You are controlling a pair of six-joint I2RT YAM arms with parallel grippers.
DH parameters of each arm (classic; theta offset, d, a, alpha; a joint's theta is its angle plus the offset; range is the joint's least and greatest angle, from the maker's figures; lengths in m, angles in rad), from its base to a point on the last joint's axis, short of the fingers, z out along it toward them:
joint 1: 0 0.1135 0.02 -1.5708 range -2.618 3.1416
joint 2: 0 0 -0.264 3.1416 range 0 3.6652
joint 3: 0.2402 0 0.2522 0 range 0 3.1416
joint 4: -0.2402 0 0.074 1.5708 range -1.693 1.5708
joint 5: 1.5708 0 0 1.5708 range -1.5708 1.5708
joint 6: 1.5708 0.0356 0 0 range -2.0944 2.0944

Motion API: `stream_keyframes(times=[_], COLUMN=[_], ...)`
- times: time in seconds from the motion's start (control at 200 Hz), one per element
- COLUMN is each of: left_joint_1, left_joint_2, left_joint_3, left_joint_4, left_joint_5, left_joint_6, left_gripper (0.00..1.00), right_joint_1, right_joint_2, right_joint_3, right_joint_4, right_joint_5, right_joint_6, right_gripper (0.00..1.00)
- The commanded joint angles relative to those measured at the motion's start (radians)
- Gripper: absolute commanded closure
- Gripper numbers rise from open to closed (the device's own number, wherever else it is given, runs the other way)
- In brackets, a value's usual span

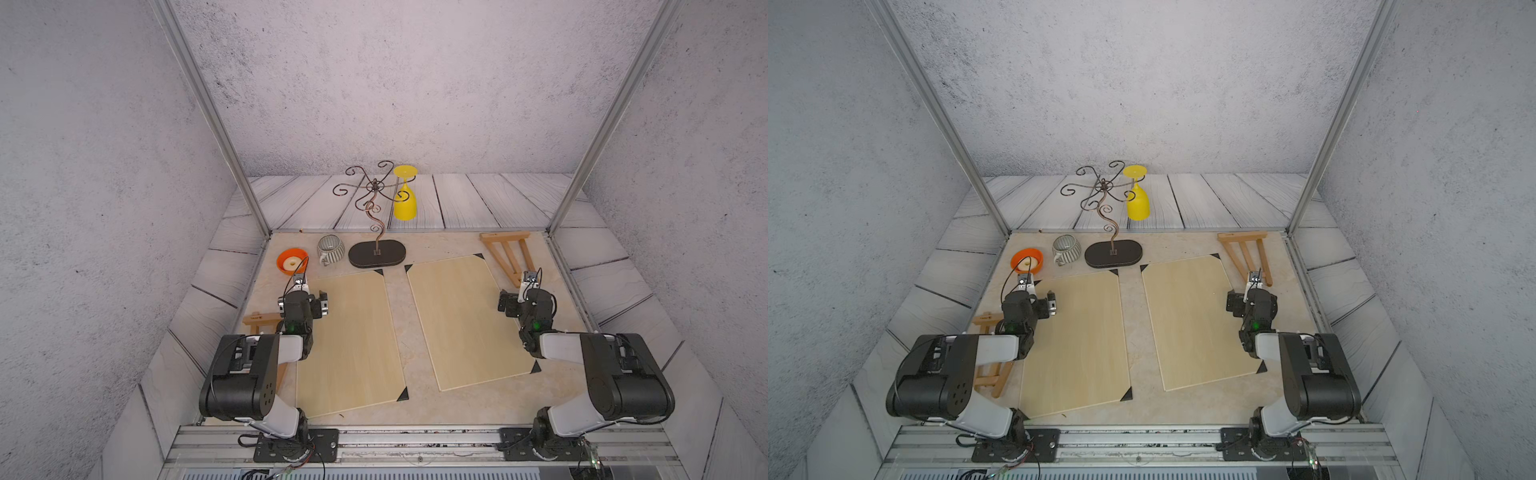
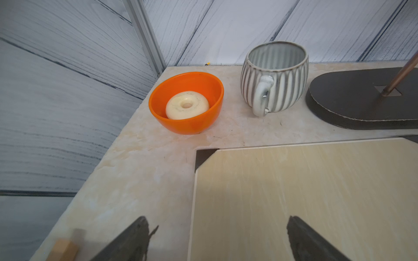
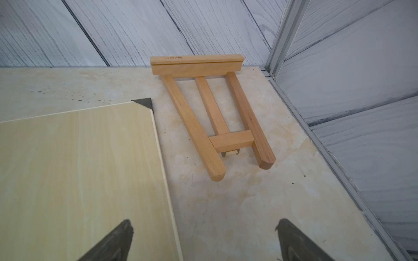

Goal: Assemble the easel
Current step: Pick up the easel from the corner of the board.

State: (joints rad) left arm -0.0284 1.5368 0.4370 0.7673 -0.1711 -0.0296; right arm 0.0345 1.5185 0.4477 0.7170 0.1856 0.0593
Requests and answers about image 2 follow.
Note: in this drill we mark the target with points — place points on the wooden easel on left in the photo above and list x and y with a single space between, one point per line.
63 250

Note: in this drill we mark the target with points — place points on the left metal frame post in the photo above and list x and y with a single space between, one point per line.
139 18

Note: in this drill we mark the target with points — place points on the striped ceramic mug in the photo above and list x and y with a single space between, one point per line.
274 76

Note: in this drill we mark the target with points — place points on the orange plastic bowl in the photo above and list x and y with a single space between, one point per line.
203 83

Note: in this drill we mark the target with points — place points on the dark metal hanger stand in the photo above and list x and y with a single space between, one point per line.
367 99

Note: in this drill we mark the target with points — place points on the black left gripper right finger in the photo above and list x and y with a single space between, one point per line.
308 245

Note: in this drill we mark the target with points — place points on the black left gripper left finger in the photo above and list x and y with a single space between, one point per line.
130 245

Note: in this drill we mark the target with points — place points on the white toy donut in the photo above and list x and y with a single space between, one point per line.
186 105

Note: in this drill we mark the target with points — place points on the left light wooden board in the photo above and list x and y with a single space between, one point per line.
361 196

